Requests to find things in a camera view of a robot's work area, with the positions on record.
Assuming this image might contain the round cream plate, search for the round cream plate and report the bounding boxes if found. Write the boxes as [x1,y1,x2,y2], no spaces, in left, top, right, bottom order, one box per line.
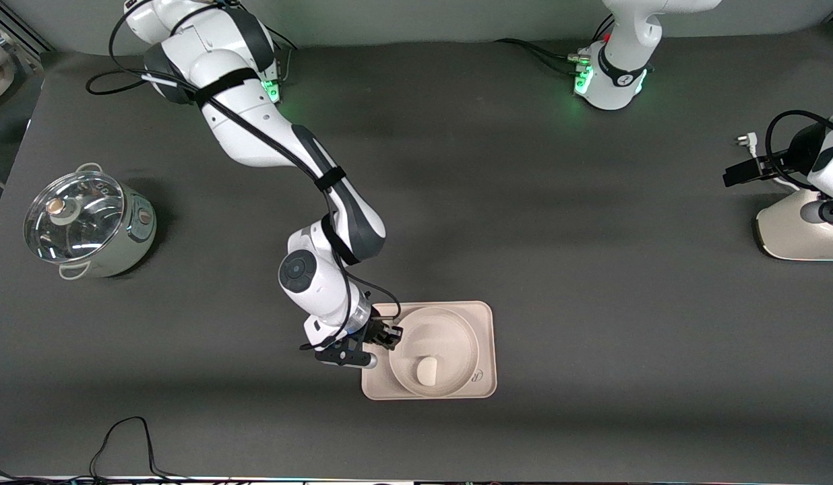
[388,306,480,398]

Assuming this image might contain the cream toaster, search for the cream toaster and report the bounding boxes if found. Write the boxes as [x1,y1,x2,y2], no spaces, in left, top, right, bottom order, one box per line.
[755,187,833,261]

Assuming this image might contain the cream tray with rabbit print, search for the cream tray with rabbit print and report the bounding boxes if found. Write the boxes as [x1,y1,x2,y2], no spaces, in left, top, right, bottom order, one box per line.
[361,301,497,401]

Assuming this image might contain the aluminium frame rail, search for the aluminium frame rail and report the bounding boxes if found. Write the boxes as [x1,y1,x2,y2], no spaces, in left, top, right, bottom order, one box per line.
[0,0,55,56]

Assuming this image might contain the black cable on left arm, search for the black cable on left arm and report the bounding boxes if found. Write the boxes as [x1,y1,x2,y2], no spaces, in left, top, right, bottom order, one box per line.
[766,110,833,191]

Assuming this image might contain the black arm base cables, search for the black arm base cables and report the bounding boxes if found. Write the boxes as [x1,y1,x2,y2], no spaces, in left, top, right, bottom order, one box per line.
[494,13,614,76]
[265,24,301,75]

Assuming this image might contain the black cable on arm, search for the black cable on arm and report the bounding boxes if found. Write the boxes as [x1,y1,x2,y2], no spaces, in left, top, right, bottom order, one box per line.
[766,110,833,191]
[86,0,404,352]

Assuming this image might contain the black left arm base cables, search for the black left arm base cables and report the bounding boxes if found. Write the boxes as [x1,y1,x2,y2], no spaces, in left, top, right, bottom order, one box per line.
[494,13,614,76]

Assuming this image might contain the black looped table cable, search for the black looped table cable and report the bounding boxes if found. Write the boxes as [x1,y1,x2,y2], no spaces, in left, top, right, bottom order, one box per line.
[90,416,188,480]

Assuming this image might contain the glass pot lid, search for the glass pot lid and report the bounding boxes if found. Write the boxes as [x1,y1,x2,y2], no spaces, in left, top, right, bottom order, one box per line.
[24,171,126,263]

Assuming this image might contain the pale green electric pot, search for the pale green electric pot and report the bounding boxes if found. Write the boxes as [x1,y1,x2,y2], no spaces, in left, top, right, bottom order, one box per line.
[56,163,157,280]

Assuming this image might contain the black right arm base cables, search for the black right arm base cables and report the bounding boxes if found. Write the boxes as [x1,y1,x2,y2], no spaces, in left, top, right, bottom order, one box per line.
[265,24,301,75]

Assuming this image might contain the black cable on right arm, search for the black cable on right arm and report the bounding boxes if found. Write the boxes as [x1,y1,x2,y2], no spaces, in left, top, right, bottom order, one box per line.
[86,0,404,352]

